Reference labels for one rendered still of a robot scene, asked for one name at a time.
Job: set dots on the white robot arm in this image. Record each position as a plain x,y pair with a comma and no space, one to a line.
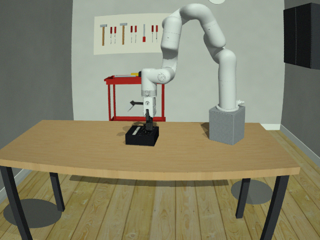
215,42

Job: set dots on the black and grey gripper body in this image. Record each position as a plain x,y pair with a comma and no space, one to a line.
151,100

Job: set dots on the black lighting desk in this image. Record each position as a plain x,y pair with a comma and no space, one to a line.
138,135

